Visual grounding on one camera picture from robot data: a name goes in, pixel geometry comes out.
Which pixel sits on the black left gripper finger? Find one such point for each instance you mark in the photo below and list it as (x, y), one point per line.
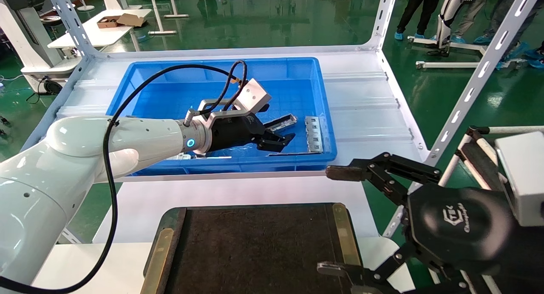
(260, 117)
(274, 143)

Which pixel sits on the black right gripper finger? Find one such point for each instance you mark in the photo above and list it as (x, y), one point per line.
(380, 282)
(346, 171)

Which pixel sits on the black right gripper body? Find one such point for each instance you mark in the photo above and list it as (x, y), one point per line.
(461, 226)

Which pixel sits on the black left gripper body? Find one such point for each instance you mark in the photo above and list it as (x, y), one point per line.
(231, 132)

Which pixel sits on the long metal channel part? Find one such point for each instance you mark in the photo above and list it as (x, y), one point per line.
(284, 123)

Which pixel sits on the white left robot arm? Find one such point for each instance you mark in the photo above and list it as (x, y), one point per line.
(140, 134)

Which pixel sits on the slotted metal plate part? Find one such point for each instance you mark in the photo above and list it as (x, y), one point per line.
(314, 146)
(183, 156)

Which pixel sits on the black flat container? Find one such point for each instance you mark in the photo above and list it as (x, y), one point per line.
(255, 247)

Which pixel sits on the thin flat metal strip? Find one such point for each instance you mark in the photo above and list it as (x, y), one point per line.
(216, 157)
(293, 154)

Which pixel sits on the large blue plastic bin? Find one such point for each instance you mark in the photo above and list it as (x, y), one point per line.
(289, 73)

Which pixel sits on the white metal shelf rack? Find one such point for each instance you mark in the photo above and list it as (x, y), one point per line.
(361, 98)

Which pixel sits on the white robot stand base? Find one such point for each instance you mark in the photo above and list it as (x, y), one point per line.
(450, 65)

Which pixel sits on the open cardboard box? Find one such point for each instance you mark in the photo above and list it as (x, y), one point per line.
(129, 20)

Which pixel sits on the white table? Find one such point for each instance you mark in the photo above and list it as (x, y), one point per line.
(102, 35)

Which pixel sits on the person in black trousers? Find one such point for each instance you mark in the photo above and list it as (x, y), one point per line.
(418, 5)

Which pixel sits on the person with blue shoe covers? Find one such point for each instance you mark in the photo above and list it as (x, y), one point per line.
(537, 56)

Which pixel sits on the white black humanoid robot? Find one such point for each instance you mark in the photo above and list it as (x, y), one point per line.
(446, 9)

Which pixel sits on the white floor stand base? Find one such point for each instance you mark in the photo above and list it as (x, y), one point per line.
(85, 7)

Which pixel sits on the person in grey trousers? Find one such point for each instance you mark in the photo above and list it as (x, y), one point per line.
(474, 13)

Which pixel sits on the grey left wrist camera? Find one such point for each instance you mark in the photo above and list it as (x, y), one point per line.
(254, 94)

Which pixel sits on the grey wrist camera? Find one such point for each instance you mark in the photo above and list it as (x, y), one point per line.
(254, 94)
(525, 177)

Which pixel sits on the white tube cart frame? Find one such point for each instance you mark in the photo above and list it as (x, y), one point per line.
(476, 158)

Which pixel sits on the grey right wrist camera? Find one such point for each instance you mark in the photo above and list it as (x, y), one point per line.
(525, 177)

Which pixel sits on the white table leg frame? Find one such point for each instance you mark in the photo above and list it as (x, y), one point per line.
(156, 9)

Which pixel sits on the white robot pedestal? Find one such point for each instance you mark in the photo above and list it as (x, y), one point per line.
(25, 43)

